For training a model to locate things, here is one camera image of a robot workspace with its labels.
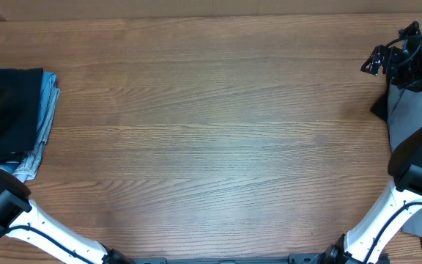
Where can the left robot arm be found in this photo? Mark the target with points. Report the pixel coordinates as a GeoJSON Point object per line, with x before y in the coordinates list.
{"type": "Point", "coordinates": [22, 218]}

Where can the grey shorts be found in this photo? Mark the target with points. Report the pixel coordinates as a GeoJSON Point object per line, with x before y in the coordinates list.
{"type": "Point", "coordinates": [405, 118]}

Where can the folded light blue jeans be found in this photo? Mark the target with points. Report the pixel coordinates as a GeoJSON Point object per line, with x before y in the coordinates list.
{"type": "Point", "coordinates": [28, 167]}

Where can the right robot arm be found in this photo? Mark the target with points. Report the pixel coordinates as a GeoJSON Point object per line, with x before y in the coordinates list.
{"type": "Point", "coordinates": [400, 200]}

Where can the black shorts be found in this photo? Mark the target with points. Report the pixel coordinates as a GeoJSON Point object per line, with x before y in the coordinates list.
{"type": "Point", "coordinates": [19, 109]}

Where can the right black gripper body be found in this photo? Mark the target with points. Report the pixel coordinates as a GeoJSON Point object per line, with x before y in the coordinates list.
{"type": "Point", "coordinates": [385, 59]}

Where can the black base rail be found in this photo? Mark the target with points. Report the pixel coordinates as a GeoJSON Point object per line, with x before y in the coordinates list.
{"type": "Point", "coordinates": [229, 260]}

